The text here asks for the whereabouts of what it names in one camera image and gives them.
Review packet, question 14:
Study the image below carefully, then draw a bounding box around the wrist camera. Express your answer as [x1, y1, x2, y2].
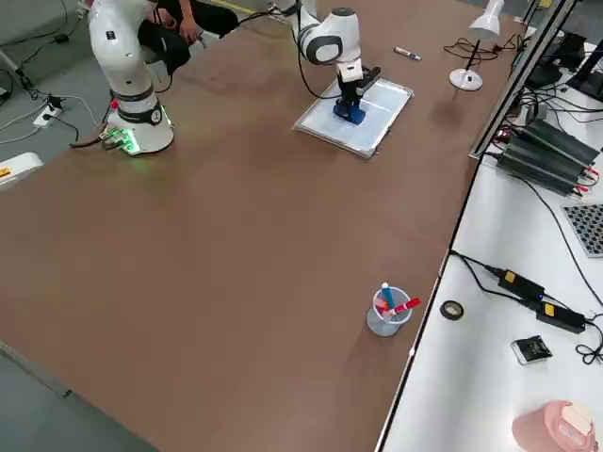
[357, 67, 383, 93]

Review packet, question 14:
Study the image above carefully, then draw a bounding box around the black yellow-labelled power adapter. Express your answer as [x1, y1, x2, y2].
[535, 302, 588, 335]
[497, 267, 546, 301]

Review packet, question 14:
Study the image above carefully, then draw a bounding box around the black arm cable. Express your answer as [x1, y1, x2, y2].
[295, 25, 341, 100]

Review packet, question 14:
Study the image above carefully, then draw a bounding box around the aluminium frame rail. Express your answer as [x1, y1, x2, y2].
[468, 0, 579, 161]

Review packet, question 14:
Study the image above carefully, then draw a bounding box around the white box with label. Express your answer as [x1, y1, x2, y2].
[0, 151, 45, 192]

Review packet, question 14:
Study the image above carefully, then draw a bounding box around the black lamp cable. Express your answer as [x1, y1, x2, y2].
[443, 32, 519, 61]

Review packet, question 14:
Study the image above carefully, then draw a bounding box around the blue whiteboard eraser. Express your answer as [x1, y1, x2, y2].
[333, 104, 367, 126]

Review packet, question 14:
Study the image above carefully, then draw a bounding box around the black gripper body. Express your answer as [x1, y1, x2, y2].
[337, 80, 365, 102]

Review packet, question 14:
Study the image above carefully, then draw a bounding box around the checkered calibration board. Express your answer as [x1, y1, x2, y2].
[561, 202, 603, 259]

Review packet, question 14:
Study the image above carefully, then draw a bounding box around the black adapter cable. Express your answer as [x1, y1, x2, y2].
[449, 250, 543, 312]

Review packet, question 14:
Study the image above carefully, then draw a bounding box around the silver framed whiteboard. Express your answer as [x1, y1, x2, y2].
[291, 66, 416, 162]

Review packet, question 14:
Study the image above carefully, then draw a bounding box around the white power strip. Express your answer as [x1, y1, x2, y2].
[32, 104, 65, 129]

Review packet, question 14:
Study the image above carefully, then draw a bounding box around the red marker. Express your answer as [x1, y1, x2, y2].
[383, 297, 422, 318]

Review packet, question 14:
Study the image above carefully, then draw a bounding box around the white desk lamp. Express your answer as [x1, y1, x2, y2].
[448, 0, 505, 92]

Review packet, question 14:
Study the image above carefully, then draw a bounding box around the clear plastic pen cup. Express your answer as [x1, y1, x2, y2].
[366, 287, 413, 337]

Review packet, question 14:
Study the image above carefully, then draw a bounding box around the small black box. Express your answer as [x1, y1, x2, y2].
[510, 334, 554, 366]

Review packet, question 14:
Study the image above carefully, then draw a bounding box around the long black power supply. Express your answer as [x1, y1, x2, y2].
[511, 118, 600, 166]
[497, 140, 595, 197]

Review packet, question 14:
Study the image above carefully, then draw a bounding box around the pink tape dispenser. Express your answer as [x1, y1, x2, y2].
[511, 399, 597, 452]

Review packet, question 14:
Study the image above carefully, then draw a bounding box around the person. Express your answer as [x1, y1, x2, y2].
[136, 0, 239, 76]

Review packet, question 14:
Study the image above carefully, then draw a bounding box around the black tape roll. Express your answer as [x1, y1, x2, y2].
[439, 299, 464, 322]

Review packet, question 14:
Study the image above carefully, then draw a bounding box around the black monitor stand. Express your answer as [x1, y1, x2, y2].
[567, 40, 603, 103]

